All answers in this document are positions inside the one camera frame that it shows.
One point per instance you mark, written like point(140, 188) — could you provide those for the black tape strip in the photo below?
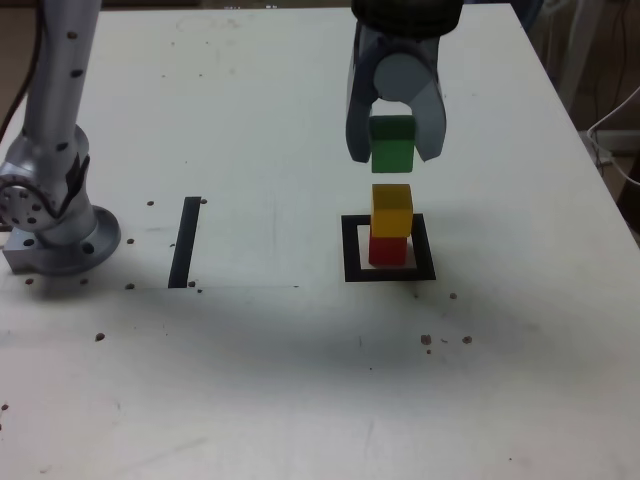
point(184, 240)

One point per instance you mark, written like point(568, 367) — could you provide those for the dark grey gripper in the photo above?
point(405, 42)

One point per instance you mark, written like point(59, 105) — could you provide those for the black tape square outline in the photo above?
point(350, 250)

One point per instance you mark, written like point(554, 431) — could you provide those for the green cube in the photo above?
point(392, 152)

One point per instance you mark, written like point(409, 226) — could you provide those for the yellow cube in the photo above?
point(392, 215)

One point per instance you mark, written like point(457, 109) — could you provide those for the red cube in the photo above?
point(387, 250)

